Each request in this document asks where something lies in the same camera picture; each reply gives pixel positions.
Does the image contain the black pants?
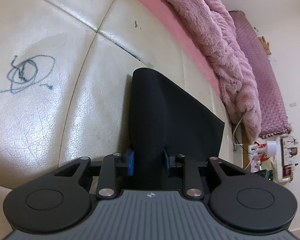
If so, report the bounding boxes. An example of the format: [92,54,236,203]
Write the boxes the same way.
[128,68,225,190]

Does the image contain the white plug adapter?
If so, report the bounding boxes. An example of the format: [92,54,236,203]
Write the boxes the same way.
[264,140,277,158]

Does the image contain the purple dotted cushion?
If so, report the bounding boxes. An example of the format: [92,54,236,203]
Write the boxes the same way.
[230,11,291,138]

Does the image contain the white power strip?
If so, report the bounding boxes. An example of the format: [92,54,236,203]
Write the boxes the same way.
[248,135,300,183]

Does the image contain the cream leather mattress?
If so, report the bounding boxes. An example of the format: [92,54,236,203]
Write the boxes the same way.
[0,0,234,239]

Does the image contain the pink fluffy blanket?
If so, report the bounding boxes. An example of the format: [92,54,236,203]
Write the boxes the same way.
[166,0,262,142]

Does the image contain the pink bed sheet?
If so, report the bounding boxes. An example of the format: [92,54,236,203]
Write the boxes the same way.
[138,0,220,94]

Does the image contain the white charger cable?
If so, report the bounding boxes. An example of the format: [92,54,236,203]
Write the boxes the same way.
[231,114,252,170]

